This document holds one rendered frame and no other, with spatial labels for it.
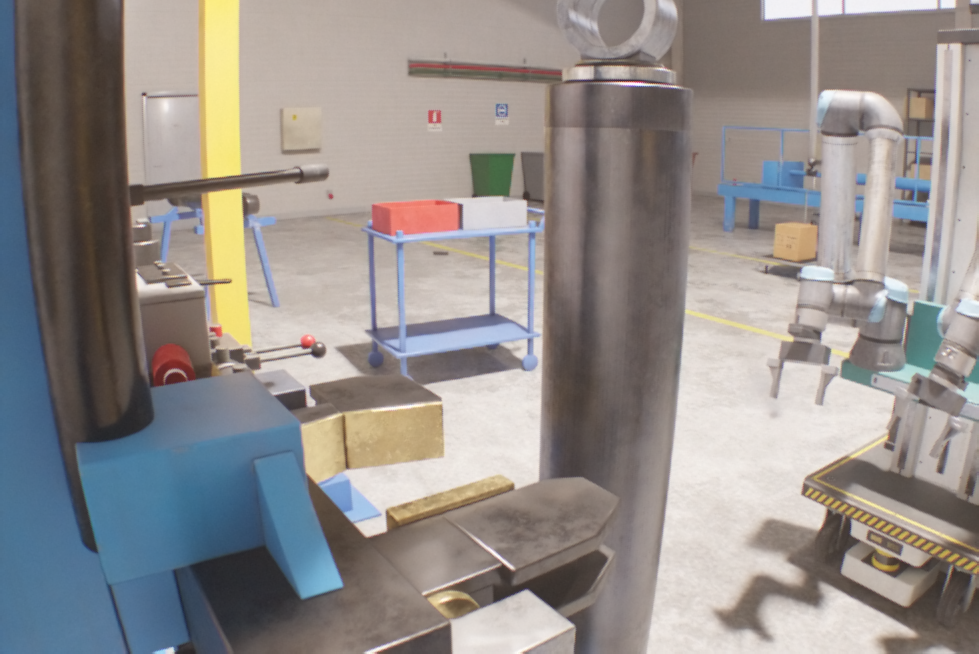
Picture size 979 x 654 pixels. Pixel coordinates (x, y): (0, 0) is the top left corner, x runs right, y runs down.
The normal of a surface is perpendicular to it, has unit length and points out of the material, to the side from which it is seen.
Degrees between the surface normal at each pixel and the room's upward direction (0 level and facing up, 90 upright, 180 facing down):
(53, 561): 90
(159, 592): 90
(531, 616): 0
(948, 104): 90
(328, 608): 0
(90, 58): 90
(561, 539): 0
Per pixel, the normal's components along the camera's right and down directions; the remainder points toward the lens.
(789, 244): -0.83, 0.12
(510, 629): 0.00, -0.98
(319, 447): 0.76, 0.14
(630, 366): 0.05, 0.22
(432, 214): 0.48, 0.19
